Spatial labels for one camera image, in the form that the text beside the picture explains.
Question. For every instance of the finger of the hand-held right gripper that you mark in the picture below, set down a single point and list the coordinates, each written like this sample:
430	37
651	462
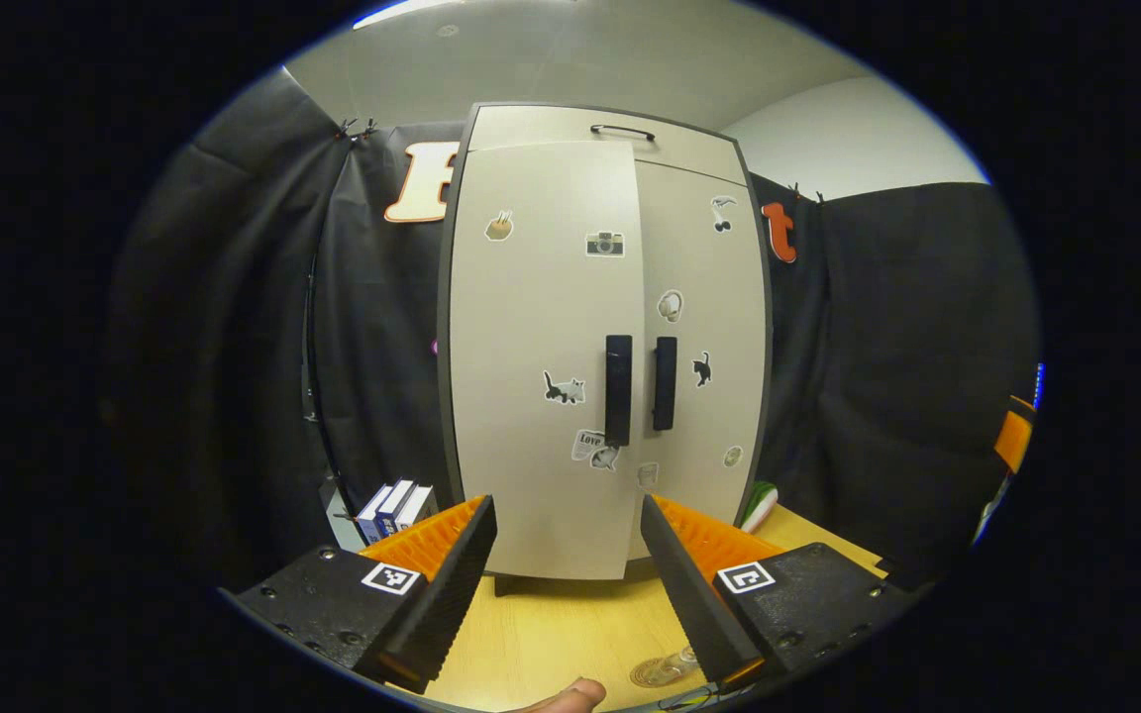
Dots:
1014	436

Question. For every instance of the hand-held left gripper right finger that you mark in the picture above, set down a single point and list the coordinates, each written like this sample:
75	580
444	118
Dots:
694	594

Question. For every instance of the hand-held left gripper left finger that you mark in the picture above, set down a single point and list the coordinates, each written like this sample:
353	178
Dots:
452	594

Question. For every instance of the round brown coaster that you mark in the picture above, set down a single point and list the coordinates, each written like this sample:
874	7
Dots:
650	675

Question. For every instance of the grey cabinet door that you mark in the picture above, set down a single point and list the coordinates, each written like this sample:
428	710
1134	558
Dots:
531	327
729	317

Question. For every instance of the grey cabinet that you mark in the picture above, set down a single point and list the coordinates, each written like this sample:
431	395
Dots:
443	347

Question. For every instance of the grey cabinet drawer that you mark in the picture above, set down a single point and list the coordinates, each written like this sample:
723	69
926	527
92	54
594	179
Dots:
531	126

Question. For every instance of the blue and white box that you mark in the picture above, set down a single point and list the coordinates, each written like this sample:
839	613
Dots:
420	505
374	515
397	505

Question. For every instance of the watermelon slice toy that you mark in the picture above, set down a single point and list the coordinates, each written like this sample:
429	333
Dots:
759	505

